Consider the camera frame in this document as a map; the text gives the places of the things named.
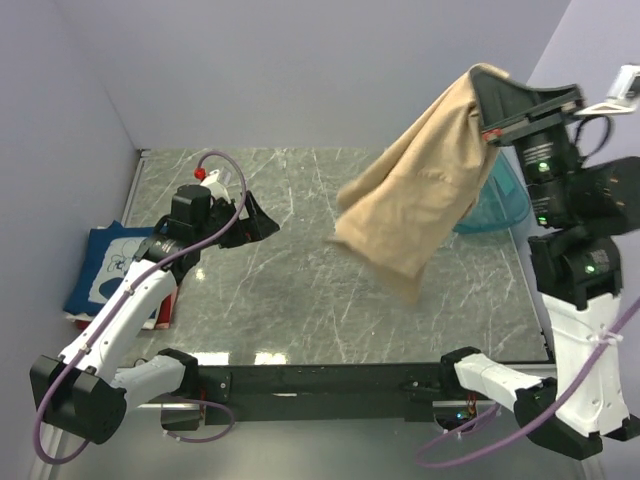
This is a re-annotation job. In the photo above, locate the beige t shirt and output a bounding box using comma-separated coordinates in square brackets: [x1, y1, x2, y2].
[327, 72, 498, 303]

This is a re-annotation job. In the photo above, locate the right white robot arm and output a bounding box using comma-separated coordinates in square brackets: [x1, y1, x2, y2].
[439, 64, 639, 460]

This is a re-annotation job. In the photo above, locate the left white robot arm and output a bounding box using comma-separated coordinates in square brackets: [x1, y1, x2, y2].
[29, 184, 280, 445]

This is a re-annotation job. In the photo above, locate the teal plastic bin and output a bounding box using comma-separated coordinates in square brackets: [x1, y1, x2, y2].
[453, 152, 529, 235]

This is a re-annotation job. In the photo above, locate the blue folded printed t shirt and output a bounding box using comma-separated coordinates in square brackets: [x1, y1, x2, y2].
[63, 221, 153, 319]

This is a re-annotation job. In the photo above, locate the red folded t shirt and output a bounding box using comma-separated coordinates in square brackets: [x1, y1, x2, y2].
[65, 287, 179, 331]

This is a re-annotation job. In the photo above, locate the black base beam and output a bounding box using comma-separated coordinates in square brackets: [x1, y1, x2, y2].
[173, 363, 475, 422]

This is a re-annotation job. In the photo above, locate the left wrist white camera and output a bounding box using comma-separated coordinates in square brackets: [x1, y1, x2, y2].
[194, 167, 232, 202]

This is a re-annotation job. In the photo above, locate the wrist white camera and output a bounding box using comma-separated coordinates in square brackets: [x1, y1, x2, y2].
[194, 167, 232, 202]
[576, 64, 639, 117]

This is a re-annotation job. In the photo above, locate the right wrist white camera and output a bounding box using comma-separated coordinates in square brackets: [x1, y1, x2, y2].
[576, 64, 639, 117]

